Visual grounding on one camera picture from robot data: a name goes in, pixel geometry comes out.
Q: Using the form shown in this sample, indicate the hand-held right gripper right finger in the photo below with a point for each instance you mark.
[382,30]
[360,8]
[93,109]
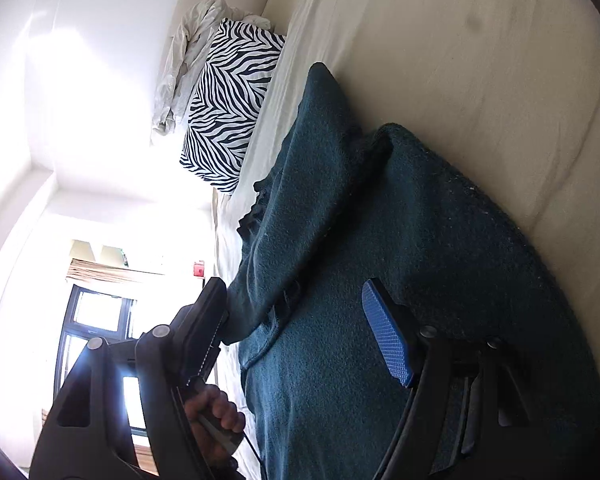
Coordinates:
[387,335]

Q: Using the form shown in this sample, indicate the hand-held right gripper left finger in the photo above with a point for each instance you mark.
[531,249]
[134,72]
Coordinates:
[204,325]

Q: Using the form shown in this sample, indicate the dark teal knit sweater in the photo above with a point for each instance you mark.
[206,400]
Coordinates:
[330,260]

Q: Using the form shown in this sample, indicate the person's left hand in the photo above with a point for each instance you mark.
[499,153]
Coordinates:
[220,407]

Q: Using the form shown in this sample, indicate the red box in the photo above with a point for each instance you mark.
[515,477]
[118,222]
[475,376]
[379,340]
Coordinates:
[199,268]

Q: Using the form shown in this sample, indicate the beige curtain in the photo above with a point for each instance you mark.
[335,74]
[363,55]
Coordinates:
[110,271]

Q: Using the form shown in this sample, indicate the black framed window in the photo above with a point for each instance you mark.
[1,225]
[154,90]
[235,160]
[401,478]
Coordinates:
[95,312]

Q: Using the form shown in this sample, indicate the zebra print pillow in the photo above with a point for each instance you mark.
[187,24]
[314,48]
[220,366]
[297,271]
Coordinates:
[225,100]

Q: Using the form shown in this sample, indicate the crumpled white duvet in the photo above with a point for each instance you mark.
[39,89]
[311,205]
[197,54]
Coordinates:
[180,60]

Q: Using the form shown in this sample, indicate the beige bed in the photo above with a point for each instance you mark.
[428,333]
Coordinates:
[480,85]

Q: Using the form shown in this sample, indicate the white wall shelf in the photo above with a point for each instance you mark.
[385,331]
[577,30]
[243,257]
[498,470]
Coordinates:
[100,252]

